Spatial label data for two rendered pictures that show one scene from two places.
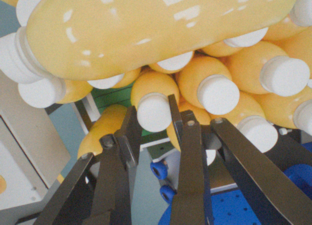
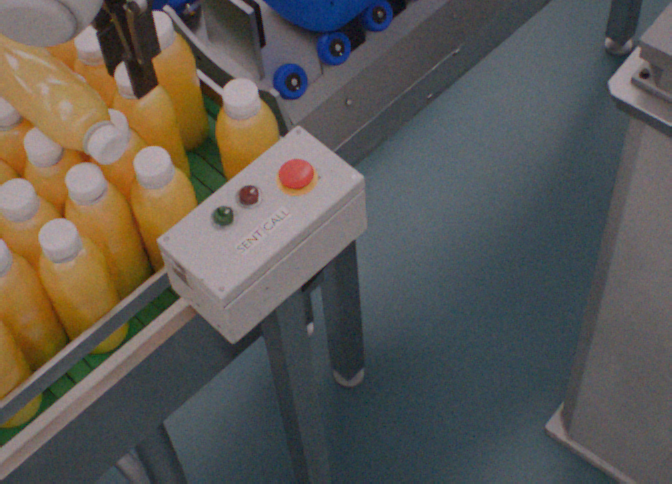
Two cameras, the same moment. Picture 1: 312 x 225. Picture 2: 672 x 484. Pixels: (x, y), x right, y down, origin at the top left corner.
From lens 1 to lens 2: 1.27 m
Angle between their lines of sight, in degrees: 30
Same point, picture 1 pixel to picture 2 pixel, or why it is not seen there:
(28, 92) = (156, 166)
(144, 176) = not seen: outside the picture
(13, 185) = (288, 155)
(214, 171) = (221, 11)
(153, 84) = (116, 103)
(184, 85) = (109, 84)
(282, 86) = not seen: hidden behind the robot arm
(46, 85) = (142, 155)
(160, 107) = (121, 72)
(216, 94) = (89, 42)
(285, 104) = not seen: outside the picture
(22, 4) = (79, 187)
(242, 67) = (67, 51)
